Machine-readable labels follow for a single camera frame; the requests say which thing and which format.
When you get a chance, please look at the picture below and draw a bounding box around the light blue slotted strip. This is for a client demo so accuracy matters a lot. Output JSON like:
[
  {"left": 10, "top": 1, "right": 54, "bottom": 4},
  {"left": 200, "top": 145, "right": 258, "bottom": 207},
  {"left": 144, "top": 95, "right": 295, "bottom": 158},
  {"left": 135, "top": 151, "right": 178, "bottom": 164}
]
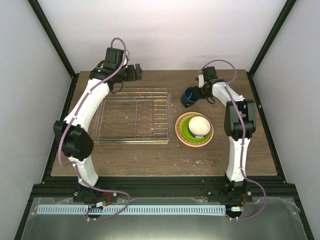
[{"left": 36, "top": 204, "right": 226, "bottom": 216}]

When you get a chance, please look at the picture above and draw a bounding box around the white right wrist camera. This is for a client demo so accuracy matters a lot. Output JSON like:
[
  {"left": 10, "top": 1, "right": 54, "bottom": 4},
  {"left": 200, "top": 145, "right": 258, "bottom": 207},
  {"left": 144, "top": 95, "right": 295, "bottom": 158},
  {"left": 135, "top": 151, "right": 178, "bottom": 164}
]
[{"left": 195, "top": 71, "right": 205, "bottom": 88}]

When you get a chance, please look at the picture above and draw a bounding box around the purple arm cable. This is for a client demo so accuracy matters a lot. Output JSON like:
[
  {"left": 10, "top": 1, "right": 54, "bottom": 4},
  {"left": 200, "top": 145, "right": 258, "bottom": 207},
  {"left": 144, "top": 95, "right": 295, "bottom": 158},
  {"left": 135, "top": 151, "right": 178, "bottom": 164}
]
[
  {"left": 201, "top": 59, "right": 267, "bottom": 221},
  {"left": 57, "top": 37, "right": 131, "bottom": 222}
]

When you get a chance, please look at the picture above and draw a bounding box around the black front frame rail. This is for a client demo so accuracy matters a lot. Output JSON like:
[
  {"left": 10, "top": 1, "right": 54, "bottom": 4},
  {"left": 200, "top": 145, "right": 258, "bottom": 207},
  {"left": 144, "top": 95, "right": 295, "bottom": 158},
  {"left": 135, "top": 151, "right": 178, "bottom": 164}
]
[{"left": 30, "top": 176, "right": 298, "bottom": 202}]

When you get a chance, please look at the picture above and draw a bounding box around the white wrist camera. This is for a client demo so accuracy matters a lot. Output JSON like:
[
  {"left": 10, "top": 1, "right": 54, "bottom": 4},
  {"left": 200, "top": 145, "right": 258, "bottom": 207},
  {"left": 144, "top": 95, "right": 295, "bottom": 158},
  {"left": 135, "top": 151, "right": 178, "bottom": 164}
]
[
  {"left": 195, "top": 71, "right": 205, "bottom": 88},
  {"left": 123, "top": 50, "right": 130, "bottom": 67}
]

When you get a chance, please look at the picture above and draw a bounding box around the black aluminium frame post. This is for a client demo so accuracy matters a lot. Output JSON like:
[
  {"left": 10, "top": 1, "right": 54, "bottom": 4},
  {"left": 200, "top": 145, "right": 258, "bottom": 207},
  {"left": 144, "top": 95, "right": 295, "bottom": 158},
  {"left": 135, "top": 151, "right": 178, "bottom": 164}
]
[{"left": 248, "top": 0, "right": 298, "bottom": 76}]

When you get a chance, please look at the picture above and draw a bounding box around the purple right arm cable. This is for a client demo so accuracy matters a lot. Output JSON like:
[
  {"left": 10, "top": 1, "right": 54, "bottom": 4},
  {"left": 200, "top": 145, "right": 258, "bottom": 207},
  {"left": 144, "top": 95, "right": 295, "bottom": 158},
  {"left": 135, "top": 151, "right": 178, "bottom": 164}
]
[{"left": 201, "top": 59, "right": 267, "bottom": 221}]

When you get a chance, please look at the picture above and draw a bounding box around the white and teal bowl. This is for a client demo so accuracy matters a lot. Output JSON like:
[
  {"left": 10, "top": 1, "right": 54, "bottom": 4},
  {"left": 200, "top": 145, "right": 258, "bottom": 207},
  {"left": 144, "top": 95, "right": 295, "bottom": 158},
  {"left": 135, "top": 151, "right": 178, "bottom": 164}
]
[{"left": 188, "top": 116, "right": 211, "bottom": 139}]

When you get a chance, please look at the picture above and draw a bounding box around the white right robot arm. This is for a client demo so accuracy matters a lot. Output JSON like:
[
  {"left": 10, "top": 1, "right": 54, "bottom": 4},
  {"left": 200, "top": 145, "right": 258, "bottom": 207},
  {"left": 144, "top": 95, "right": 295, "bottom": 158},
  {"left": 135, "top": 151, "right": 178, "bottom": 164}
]
[{"left": 196, "top": 66, "right": 256, "bottom": 202}]

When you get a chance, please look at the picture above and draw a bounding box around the clear plastic drip tray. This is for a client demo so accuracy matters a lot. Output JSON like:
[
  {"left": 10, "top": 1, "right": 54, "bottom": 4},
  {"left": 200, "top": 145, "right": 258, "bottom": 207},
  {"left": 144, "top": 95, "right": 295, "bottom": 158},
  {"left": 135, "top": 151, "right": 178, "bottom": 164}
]
[{"left": 88, "top": 88, "right": 172, "bottom": 144}]

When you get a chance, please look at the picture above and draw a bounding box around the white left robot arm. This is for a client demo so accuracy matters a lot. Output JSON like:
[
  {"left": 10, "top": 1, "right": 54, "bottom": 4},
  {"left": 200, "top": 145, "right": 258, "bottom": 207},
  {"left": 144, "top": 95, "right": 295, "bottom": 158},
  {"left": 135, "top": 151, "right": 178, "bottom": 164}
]
[{"left": 53, "top": 47, "right": 142, "bottom": 202}]

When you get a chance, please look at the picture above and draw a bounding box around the chrome wire dish rack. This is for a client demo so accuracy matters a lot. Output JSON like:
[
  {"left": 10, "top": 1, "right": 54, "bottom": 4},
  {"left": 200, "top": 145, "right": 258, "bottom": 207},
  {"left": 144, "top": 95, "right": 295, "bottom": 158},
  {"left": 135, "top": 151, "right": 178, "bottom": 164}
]
[{"left": 91, "top": 98, "right": 171, "bottom": 142}]

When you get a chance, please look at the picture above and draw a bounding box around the black left frame post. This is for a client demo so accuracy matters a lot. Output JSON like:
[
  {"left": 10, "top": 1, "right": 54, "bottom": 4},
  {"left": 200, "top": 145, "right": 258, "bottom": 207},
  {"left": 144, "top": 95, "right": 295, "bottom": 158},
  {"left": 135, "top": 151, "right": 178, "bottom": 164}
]
[{"left": 27, "top": 0, "right": 76, "bottom": 78}]

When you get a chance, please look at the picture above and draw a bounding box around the dark blue ceramic mug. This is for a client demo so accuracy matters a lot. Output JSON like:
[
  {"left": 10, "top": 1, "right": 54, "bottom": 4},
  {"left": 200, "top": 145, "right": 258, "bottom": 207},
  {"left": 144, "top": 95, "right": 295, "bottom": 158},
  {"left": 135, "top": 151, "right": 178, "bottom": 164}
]
[{"left": 180, "top": 87, "right": 199, "bottom": 108}]

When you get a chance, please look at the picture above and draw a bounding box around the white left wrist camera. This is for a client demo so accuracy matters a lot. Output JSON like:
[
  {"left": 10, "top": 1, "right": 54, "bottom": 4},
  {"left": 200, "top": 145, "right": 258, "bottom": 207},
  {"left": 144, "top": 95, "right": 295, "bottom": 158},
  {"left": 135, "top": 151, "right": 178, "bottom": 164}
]
[{"left": 123, "top": 50, "right": 130, "bottom": 67}]

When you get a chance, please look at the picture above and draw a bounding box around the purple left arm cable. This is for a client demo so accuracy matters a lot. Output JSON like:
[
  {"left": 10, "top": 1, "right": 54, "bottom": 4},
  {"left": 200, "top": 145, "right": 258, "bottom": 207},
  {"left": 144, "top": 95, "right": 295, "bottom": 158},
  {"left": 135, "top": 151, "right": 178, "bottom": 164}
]
[{"left": 57, "top": 37, "right": 131, "bottom": 222}]

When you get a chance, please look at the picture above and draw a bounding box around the pink rimmed plate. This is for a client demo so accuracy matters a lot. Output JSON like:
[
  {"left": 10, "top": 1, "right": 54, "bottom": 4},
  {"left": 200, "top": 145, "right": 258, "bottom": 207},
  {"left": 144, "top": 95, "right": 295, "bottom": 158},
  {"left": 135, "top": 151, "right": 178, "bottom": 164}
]
[{"left": 174, "top": 111, "right": 215, "bottom": 148}]

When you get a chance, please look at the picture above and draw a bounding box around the woven bamboo tray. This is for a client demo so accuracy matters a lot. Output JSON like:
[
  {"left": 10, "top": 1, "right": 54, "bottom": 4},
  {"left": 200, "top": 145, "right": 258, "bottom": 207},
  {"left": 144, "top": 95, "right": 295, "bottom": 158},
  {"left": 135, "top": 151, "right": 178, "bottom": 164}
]
[{"left": 176, "top": 112, "right": 213, "bottom": 146}]

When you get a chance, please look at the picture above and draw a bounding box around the green plastic plate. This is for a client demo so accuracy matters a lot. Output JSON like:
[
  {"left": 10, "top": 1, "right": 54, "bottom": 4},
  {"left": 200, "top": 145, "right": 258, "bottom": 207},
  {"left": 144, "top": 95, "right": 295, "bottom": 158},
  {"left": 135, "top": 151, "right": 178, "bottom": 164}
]
[{"left": 178, "top": 116, "right": 213, "bottom": 143}]

